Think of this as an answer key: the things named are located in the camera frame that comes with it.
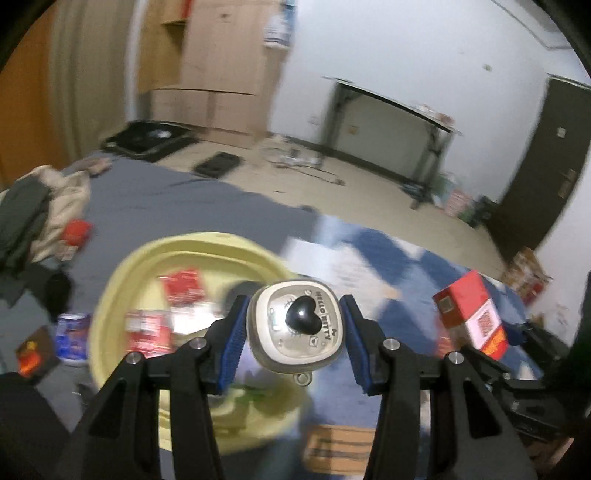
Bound yellow plastic basin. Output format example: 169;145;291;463
90;233;315;455

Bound white hanging plastic bag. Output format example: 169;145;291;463
263;0;296;48

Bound printed cardboard box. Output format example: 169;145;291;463
503;247;551;296

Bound dark orange box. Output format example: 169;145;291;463
15;325;62;385

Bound beige round compact case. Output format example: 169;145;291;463
246;279;345;386

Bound pink plastic bag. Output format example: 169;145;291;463
447;191;474;217

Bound black open suitcase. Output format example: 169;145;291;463
100;120;199;162

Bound metal door handle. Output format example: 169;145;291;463
556;170;578;199

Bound beige curtain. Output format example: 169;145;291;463
51;0;139;162

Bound orange curtain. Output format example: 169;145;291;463
0;9;65;185

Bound grey bed sheet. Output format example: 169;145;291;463
0;154;319;416

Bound red cap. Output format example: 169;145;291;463
61;220;94;248

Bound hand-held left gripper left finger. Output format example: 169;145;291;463
55;294;252;480

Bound pile of red cigarette packs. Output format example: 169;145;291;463
124;268;218;356

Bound wooden wardrobe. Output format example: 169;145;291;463
152;0;287;148

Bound dark brown door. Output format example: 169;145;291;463
489;74;591;264

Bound red white cigarette box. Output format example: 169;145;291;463
433;270;511;361

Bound black round case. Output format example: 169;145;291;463
43;272;73;320

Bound dark green clothes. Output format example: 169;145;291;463
0;178;54;308

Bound power strip with cables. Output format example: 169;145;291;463
262;144;348;186

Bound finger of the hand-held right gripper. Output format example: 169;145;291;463
462;348;522;384
508;322;571;358

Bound black bag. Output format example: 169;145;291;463
473;196;497;228

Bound blue white plaid blanket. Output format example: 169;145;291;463
281;215;575;480

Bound black folding table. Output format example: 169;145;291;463
323;76;465;210

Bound blue white tissue pack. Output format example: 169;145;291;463
54;313;92;366

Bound black flat device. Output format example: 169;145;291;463
194;152;240;178

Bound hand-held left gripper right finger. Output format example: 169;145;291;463
339;294;539;480

